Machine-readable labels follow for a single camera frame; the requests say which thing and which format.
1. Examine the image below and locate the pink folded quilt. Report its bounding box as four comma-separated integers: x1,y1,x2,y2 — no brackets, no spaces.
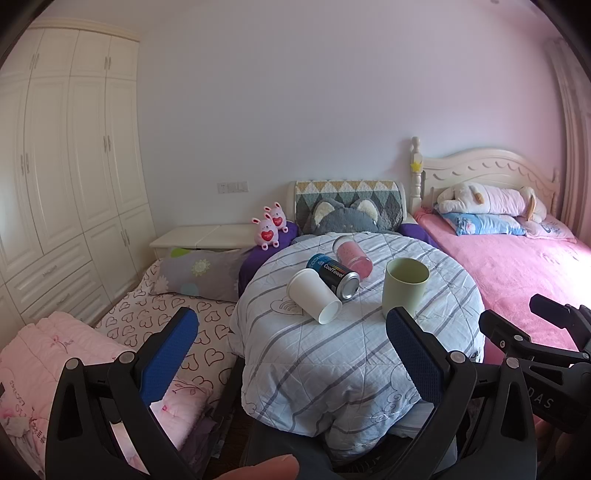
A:
0,310,213,480

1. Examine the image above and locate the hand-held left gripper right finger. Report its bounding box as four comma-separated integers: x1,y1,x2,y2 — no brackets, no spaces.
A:
386,306,539,480

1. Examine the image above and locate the pink glass cup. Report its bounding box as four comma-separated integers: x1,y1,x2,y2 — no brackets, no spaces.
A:
333,234,374,280

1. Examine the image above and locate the cream bed headboard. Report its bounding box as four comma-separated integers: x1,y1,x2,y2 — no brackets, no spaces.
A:
410,137,561,217

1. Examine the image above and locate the pink bunny plush toy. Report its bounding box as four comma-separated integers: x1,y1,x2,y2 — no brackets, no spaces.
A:
264,202,289,232
252,213,279,251

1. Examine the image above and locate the purple sheet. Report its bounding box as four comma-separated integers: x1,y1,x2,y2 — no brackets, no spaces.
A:
238,222,441,295

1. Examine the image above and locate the cream nightstand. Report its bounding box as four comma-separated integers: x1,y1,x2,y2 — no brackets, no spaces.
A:
149,224,264,259

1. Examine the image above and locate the heart patterned bed sheet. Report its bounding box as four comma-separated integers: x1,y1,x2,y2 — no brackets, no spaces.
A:
95,258,241,398

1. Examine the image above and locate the white paper cup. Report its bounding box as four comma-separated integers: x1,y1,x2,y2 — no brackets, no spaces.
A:
286,268,343,325

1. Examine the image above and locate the grey cat cushion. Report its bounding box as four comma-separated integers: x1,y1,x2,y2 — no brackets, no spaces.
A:
303,198,402,235

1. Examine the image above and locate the blue and black can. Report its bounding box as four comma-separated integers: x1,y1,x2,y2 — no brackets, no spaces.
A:
306,253,360,301

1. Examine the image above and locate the white and pink plush toy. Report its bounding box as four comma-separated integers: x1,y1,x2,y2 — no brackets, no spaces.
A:
436,183,548,221

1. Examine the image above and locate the pale green cup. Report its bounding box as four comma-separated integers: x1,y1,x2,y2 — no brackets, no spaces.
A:
382,257,430,319

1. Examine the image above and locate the cream wardrobe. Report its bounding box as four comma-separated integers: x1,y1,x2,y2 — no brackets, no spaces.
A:
0,25,158,342

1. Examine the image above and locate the pink pillow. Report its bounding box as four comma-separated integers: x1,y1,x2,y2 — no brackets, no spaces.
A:
522,217,578,243

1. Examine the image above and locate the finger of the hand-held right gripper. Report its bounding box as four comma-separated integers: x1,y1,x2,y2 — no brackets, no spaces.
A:
479,309,591,370
529,294,591,344

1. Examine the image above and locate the diamond patterned headboard cover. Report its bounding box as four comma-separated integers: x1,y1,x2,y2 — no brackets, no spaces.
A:
291,180,407,223

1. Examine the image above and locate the grey crumpled cloth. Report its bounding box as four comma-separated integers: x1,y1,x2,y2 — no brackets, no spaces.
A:
185,408,229,464

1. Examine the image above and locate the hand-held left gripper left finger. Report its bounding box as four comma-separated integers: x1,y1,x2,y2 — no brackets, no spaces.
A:
45,306,218,480

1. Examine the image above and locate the blue pillow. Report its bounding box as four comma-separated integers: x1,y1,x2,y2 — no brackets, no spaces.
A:
438,212,527,237

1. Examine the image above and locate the person's left hand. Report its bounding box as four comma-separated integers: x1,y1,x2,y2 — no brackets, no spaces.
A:
216,455,298,480

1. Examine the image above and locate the pink bed sheet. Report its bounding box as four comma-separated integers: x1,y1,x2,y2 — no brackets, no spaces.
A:
413,208,591,356

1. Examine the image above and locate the pale curtain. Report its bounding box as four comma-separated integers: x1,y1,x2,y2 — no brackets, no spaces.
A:
545,37,591,232

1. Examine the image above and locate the grey floral pillow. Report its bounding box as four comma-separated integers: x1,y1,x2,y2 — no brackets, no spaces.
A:
150,247,252,303

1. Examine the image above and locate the grey striped quilt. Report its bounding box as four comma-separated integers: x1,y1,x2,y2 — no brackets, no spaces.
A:
229,232,485,467

